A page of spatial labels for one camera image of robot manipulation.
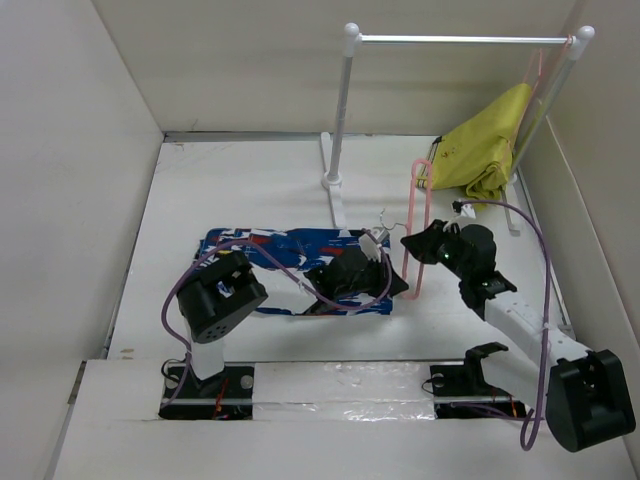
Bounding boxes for blue white patterned trousers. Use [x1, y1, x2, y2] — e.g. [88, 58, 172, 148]
[194, 228, 393, 316]

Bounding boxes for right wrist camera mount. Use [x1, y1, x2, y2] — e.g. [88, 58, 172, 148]
[444, 199, 476, 233]

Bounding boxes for yellow shorts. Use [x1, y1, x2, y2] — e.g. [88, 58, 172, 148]
[415, 83, 532, 201]

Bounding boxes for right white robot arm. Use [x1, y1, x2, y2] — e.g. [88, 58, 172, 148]
[401, 220, 636, 452]

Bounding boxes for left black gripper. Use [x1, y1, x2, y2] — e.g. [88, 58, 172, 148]
[334, 251, 407, 299]

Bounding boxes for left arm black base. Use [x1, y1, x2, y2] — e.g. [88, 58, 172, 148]
[158, 360, 255, 421]

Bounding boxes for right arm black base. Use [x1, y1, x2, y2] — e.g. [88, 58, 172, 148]
[421, 342, 526, 421]

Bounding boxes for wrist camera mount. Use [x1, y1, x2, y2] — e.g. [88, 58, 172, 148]
[358, 227, 389, 262]
[444, 199, 476, 233]

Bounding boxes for white clothes rack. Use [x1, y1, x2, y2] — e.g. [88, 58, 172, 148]
[320, 22, 596, 229]

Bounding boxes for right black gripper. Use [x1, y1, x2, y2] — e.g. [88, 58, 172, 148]
[400, 219, 470, 280]

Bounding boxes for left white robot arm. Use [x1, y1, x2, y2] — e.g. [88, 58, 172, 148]
[176, 248, 408, 397]

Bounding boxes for pink hanger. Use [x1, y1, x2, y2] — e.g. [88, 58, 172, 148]
[511, 35, 578, 174]
[377, 157, 435, 301]

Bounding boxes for silver foil tape strip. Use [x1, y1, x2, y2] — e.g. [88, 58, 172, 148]
[252, 361, 435, 422]

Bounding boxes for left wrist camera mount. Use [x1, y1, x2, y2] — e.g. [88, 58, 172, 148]
[358, 227, 389, 262]

